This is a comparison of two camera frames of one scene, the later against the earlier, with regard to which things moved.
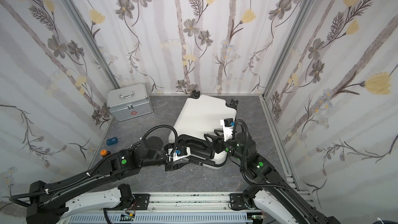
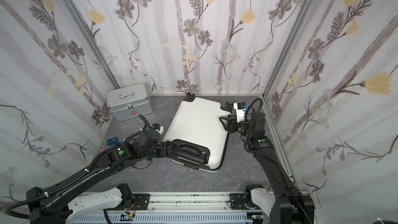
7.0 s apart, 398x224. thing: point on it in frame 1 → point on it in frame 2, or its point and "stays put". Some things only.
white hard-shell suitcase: (197, 116) stays put
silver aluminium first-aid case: (129, 102) stays put
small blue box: (112, 141) stays put
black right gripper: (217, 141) → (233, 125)
